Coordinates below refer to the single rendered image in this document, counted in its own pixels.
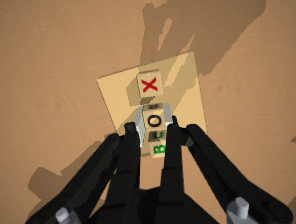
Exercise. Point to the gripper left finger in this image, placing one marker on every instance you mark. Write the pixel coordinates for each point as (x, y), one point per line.
(75, 203)

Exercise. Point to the tan square mat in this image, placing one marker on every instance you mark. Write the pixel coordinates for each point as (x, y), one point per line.
(180, 88)

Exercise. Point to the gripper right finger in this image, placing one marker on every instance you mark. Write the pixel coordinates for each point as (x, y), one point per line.
(242, 201)

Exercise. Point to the cream block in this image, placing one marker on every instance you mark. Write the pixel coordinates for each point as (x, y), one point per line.
(154, 117)
(157, 142)
(149, 83)

